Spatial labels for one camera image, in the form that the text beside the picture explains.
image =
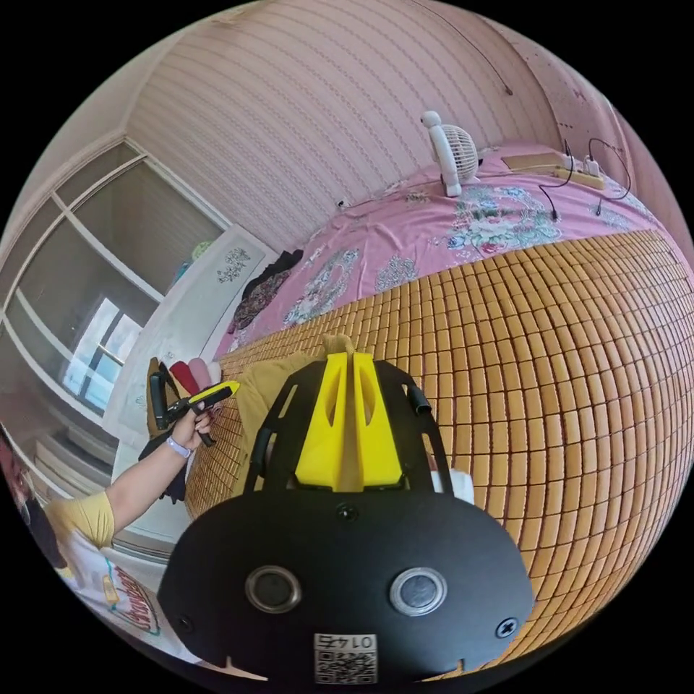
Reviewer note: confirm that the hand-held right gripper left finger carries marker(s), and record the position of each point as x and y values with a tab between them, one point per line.
325	434

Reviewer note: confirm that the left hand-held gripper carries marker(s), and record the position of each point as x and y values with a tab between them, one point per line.
196	408

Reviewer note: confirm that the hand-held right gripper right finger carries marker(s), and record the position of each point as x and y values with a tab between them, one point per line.
379	450

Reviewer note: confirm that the yellow long sleeve shirt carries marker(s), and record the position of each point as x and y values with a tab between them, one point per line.
261	401

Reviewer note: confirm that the person's left forearm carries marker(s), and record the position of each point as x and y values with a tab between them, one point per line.
146	477

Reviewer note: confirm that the person's left hand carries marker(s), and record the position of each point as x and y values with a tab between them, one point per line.
187	434

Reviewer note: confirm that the person's right hand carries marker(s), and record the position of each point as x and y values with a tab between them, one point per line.
452	480

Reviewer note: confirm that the pile of rolled clothes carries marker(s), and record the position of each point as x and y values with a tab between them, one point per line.
187	374

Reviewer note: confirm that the white cupboard with flower print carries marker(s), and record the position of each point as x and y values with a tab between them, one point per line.
179	336

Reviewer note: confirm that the pile of dark clothes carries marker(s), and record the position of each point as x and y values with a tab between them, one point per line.
263	293

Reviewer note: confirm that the window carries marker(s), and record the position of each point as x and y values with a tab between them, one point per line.
81	303

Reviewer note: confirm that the bed with mat and sheet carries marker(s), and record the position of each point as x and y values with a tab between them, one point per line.
542	352

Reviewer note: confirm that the person's body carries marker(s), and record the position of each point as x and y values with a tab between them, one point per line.
130	596

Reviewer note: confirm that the white table fan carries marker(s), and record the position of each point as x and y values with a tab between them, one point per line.
452	152

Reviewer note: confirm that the flat wooden board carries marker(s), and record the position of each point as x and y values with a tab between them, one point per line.
530	160

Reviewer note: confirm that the power strip with chargers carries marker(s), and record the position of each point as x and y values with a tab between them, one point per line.
580	174

